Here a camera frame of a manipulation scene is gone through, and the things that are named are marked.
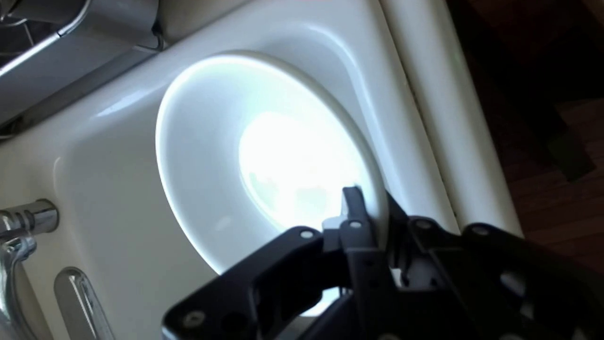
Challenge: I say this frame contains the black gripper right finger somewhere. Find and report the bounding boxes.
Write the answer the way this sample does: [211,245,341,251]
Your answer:
[383,194,604,340]

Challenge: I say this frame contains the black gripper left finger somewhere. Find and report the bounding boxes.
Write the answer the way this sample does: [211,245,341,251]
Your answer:
[160,185,404,340]

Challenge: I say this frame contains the white ceramic bowl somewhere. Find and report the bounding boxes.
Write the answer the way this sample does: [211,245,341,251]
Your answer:
[153,51,390,317]

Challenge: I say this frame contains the white kitchen sink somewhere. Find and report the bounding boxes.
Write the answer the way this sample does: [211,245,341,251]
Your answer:
[0,0,524,340]

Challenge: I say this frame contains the chrome faucet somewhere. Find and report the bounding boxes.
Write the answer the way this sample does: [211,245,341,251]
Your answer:
[0,196,117,340]

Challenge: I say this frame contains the chrome wire dish rack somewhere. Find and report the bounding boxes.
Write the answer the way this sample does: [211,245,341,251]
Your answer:
[0,0,94,79]

